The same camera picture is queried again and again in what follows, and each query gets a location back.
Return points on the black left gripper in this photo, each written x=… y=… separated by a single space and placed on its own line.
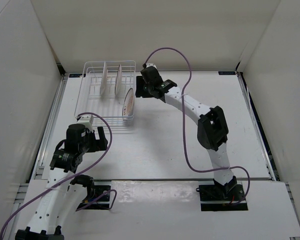
x=98 y=144

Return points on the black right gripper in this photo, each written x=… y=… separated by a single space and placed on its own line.
x=139 y=92

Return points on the white plate orange sun pattern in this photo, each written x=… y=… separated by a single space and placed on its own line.
x=128 y=105

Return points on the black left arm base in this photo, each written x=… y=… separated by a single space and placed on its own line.
x=102 y=204

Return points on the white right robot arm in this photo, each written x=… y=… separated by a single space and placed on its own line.
x=212 y=128

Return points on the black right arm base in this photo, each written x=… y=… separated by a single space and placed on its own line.
x=213 y=200

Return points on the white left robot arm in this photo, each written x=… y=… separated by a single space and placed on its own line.
x=65 y=185

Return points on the white plate middle in rack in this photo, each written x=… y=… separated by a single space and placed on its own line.
x=118 y=80

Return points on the white plate in rack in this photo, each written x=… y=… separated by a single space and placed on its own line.
x=103 y=82
x=118 y=80

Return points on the white plate left in rack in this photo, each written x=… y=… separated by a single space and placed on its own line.
x=103 y=82

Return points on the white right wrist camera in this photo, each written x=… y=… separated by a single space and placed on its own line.
x=149 y=67

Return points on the white wire dish rack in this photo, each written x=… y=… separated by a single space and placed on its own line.
x=108 y=106

